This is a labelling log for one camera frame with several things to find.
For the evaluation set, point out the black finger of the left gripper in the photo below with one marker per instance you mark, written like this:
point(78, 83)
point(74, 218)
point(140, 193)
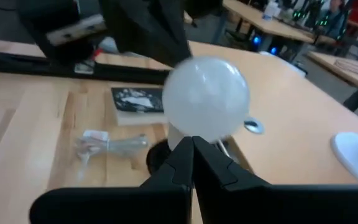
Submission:
point(135, 28)
point(169, 25)

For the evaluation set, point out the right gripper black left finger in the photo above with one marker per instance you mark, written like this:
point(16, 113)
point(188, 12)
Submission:
point(166, 193)

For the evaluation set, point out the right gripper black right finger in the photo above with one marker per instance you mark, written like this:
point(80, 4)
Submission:
point(244, 202)

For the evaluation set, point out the wooden-base lamp with black socket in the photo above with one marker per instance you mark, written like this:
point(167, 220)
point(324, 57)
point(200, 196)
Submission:
point(157, 155)

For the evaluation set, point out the white lightbulb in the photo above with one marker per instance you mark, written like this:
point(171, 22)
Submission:
point(205, 96)

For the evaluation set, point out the clear plastic wrapper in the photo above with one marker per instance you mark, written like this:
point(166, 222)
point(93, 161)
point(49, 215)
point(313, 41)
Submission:
point(113, 146)

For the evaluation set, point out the black paperback book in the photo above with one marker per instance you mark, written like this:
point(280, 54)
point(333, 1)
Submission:
point(135, 102)

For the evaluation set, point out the light brown office desk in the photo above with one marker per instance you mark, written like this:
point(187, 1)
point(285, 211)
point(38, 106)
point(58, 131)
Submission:
point(291, 124)

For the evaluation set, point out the long wooden workbench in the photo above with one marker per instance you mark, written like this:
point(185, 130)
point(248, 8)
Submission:
point(269, 26)

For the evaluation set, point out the white plastic canister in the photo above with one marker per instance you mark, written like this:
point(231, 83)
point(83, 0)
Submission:
point(270, 11)

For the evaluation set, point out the white tower fan round base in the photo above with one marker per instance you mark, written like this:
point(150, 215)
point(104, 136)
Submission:
point(353, 155)

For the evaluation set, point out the person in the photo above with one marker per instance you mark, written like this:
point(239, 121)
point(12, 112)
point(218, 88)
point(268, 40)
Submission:
point(339, 15)

